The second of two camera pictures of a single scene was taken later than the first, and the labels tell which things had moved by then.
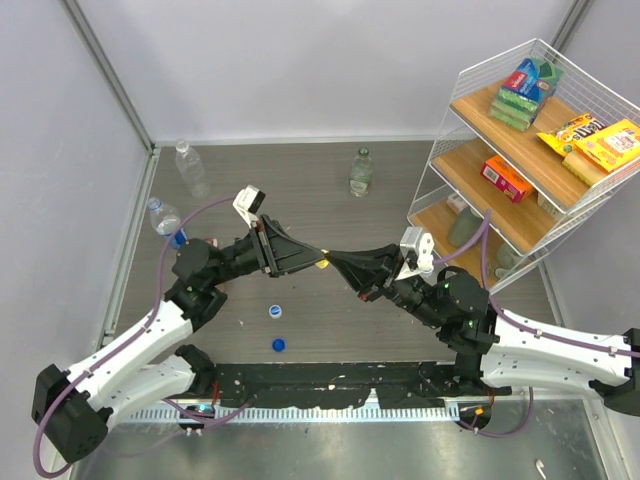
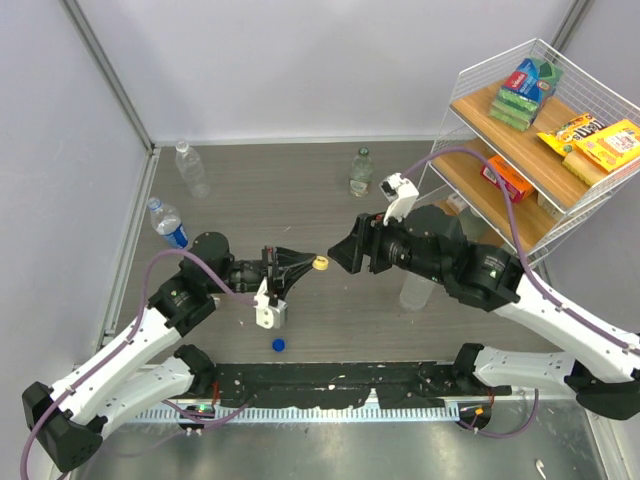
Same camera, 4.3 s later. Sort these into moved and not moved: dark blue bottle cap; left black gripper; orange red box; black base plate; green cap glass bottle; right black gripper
Moved: left black gripper; right black gripper
Not moved: dark blue bottle cap; orange red box; black base plate; green cap glass bottle
